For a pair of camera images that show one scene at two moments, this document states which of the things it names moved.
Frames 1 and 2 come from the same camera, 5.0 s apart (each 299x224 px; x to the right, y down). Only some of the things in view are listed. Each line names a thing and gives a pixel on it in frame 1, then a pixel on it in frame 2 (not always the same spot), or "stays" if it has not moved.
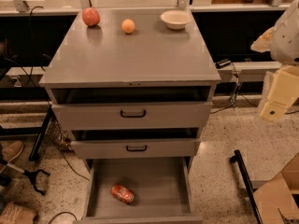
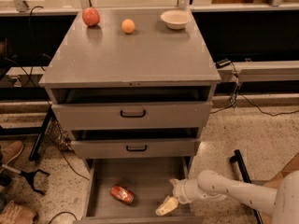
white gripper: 286,44 -> 180,190
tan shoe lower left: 13,215 stays
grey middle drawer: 136,147 stays
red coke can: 122,193 stays
